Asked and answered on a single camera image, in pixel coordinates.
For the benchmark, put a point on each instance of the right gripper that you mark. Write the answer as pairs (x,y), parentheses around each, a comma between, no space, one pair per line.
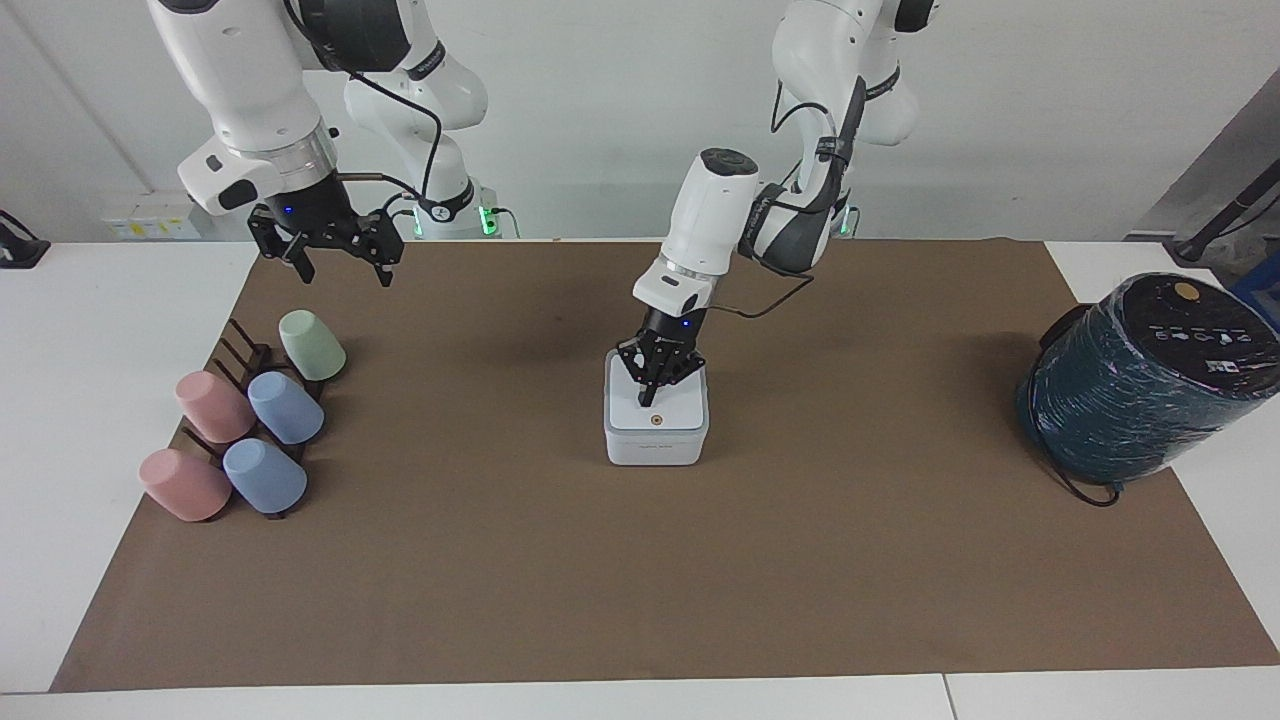
(312,208)

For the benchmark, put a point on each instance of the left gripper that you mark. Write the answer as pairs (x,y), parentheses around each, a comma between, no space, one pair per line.
(673,327)

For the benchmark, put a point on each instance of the white square trash can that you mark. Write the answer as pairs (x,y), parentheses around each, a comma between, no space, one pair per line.
(656,430)

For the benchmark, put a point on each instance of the green cup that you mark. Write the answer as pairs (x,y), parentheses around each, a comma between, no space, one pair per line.
(312,345)

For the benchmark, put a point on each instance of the dark brown cup rack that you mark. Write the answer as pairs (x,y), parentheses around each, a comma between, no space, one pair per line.
(247,355)

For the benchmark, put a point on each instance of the blue cup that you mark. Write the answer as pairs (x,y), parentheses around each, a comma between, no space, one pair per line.
(287,407)
(265,477)

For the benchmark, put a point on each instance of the pink cup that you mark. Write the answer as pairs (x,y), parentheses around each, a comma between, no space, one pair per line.
(215,405)
(185,485)

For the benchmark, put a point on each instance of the black stand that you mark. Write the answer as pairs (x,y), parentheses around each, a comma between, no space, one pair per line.
(18,245)
(1215,225)

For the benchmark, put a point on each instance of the dark wrapped cylinder speaker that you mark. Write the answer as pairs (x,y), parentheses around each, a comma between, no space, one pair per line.
(1140,385)

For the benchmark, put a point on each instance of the blue box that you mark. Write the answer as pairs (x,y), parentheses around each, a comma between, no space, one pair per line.
(1262,295)

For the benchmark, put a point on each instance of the white wall socket strip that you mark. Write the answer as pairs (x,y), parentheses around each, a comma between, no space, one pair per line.
(150,225)

